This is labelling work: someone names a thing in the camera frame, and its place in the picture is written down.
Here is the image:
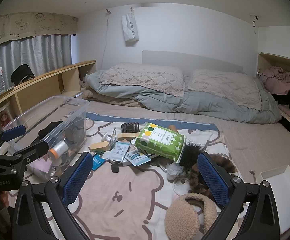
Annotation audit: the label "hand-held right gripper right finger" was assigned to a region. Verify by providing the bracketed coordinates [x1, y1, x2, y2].
[197, 152, 280, 240]

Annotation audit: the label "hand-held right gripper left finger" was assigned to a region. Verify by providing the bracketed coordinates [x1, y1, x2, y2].
[11, 152, 95, 240]

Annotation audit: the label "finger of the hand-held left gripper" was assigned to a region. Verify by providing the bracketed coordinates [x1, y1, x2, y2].
[0, 125, 27, 155]
[0, 140, 50, 175]

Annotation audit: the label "small blue packet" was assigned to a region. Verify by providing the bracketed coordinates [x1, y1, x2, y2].
[92, 154, 105, 171]

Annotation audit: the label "black feather hair clip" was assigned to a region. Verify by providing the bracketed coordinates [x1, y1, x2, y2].
[178, 141, 205, 167]

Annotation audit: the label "clear plastic storage box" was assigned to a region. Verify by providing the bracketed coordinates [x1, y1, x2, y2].
[4, 95, 90, 183]

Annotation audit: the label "beige fluffy earmuffs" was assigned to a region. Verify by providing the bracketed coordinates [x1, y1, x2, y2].
[164, 192, 218, 240]

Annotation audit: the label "small plush doll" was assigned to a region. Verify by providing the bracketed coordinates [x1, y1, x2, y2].
[0, 112, 9, 129]

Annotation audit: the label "leopard print fluffy headband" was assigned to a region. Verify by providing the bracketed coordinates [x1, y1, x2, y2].
[188, 154, 236, 200]

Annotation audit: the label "pink packet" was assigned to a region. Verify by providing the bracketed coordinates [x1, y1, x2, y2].
[27, 159, 54, 180]

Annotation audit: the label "clear roll with orange cap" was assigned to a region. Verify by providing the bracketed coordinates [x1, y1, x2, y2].
[49, 141, 69, 159]

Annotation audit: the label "black cloth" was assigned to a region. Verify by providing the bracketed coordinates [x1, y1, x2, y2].
[36, 121, 63, 140]

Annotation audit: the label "oval wooden brush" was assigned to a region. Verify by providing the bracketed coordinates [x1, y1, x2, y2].
[89, 141, 110, 152]

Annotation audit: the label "black box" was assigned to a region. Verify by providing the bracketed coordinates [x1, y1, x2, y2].
[65, 122, 86, 147]

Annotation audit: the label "clear plastic wrapper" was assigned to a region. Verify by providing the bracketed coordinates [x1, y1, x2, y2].
[167, 164, 185, 180]

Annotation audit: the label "beige bed sheet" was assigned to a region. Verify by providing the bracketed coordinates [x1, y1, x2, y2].
[10, 100, 290, 240]

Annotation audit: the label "clear water bottle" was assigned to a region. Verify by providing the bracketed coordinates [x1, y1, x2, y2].
[0, 57, 6, 94]

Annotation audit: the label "wooden bedside shelf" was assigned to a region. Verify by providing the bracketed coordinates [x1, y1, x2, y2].
[0, 60, 97, 140]

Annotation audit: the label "black cap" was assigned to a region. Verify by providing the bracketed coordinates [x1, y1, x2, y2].
[11, 64, 35, 87]

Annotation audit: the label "rectangular wooden brush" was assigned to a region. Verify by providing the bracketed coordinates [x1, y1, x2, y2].
[117, 132, 142, 142]

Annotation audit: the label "green dotted wipes pack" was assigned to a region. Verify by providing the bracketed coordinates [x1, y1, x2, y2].
[134, 122, 187, 163]

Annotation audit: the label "white plastic box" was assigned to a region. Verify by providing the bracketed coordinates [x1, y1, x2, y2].
[260, 164, 290, 235]

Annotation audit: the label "brown hair claw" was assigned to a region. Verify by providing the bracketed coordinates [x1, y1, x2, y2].
[121, 122, 140, 133]

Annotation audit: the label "beige fluffy blanket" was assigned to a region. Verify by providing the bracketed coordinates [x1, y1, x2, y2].
[82, 89, 145, 108]

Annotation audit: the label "grey duvet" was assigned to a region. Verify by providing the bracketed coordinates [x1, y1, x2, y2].
[85, 70, 283, 124]

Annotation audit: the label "grey curtain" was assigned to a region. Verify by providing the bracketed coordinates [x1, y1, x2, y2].
[0, 34, 72, 103]

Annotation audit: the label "beige textured pillow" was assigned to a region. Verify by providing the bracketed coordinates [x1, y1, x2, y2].
[187, 69, 263, 110]
[99, 62, 185, 98]

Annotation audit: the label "beige printed valance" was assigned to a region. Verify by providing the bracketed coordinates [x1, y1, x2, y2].
[0, 12, 79, 50]

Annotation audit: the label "dark folded clothes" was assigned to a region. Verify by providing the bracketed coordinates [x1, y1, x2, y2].
[272, 90, 290, 115]

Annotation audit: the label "pink clothes pile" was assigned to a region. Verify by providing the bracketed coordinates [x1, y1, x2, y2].
[258, 66, 290, 94]

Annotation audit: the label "white headboard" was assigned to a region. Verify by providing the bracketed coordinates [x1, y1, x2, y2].
[142, 50, 244, 74]

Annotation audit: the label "wooden closet nook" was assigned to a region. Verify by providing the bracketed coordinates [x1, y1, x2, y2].
[256, 52, 290, 140]

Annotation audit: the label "white hanging bag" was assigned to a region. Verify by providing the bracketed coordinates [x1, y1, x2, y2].
[122, 14, 139, 47]

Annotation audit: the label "white wall cable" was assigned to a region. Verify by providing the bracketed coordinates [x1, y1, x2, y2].
[101, 9, 112, 63]

